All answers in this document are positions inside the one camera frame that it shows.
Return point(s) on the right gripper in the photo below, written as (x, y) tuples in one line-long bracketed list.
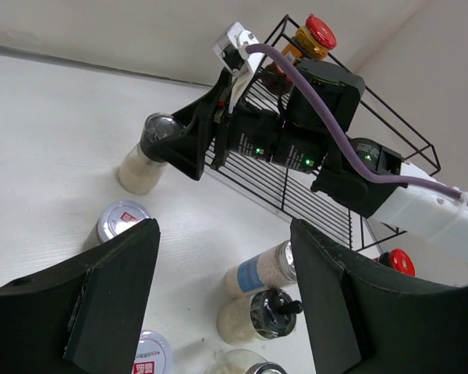
[(180, 139)]

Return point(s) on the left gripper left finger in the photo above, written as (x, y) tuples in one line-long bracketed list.
[(83, 315)]

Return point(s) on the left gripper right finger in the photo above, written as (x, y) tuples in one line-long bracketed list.
[(363, 317)]

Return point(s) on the black cap grinder bottle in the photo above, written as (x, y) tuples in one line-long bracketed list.
[(139, 173)]

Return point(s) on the red lid sauce bottle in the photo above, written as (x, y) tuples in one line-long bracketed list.
[(314, 39), (397, 260)]

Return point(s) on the silver lid blue label bottle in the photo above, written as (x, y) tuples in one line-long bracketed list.
[(273, 268)]

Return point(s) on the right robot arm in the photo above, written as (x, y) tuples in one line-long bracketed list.
[(260, 114)]

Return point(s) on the white lid spice jar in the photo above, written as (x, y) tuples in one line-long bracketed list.
[(153, 354), (113, 220)]

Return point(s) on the black knob grinder bottle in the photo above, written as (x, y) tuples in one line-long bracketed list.
[(267, 315)]

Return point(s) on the silver lid glass jar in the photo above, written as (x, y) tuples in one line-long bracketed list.
[(243, 361)]

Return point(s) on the black wire rack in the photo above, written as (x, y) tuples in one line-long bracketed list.
[(289, 191)]

